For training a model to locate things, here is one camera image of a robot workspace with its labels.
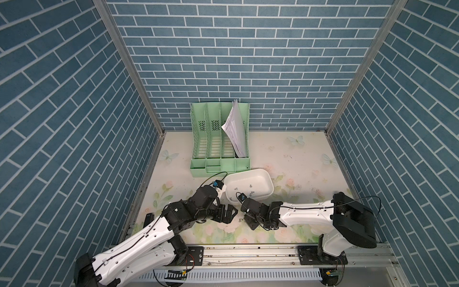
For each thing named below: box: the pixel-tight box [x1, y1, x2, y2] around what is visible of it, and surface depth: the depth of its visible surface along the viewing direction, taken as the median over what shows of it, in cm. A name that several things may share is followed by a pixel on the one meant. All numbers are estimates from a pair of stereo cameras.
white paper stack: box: [221, 99, 247, 158], surface depth 91 cm
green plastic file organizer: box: [189, 102, 251, 178], surface depth 105 cm
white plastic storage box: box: [224, 168, 275, 205], surface depth 96 cm
